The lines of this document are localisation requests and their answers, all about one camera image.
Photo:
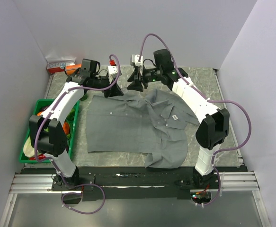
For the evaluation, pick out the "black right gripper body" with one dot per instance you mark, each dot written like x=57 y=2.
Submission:
x=150 y=75

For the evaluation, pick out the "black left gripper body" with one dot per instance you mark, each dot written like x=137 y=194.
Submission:
x=100 y=82

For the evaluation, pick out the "grey button-up shirt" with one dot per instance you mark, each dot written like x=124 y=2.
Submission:
x=153 y=125

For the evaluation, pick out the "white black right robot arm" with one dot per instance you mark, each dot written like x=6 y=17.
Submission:
x=213 y=121

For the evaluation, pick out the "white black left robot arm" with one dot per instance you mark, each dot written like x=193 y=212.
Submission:
x=46 y=131

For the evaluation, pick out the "green glass bottle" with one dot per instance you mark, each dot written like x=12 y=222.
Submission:
x=85 y=96

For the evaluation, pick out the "orange cylinder tool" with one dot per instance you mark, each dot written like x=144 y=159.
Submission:
x=70 y=69

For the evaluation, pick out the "red white carton box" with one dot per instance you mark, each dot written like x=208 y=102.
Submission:
x=60 y=66

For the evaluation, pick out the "orange toy pumpkin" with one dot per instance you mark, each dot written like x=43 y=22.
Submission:
x=66 y=128

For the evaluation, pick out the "red toy chili pepper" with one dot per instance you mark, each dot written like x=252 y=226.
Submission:
x=40 y=157

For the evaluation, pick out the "toy napa cabbage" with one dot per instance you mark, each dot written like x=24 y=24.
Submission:
x=28 y=150

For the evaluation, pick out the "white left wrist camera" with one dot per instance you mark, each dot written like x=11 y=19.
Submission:
x=112 y=71

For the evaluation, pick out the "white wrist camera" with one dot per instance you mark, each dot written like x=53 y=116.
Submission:
x=112 y=71
x=137 y=61

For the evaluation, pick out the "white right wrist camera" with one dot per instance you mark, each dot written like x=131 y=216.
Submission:
x=137 y=61

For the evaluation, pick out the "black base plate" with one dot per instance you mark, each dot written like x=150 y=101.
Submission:
x=96 y=183

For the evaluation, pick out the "aluminium rail frame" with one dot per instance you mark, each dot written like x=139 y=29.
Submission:
x=43 y=183

